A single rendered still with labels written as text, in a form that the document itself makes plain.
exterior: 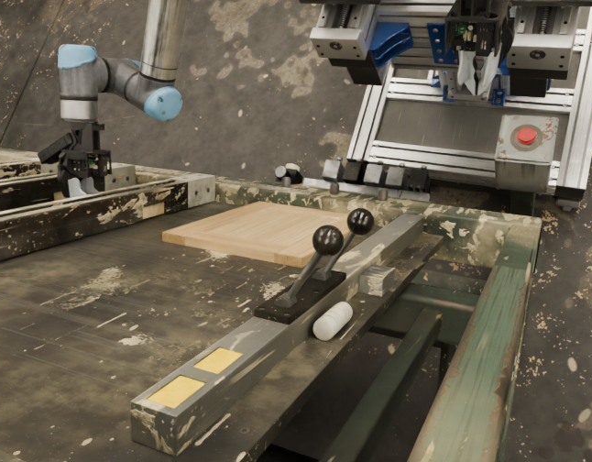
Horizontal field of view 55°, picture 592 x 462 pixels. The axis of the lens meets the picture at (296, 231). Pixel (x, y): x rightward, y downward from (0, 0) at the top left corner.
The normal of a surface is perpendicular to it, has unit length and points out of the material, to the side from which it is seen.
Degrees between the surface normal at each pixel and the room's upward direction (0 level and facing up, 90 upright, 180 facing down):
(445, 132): 0
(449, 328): 30
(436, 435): 59
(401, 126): 0
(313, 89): 0
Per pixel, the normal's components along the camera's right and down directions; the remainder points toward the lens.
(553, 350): -0.34, -0.32
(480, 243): -0.42, 0.20
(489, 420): 0.05, -0.97
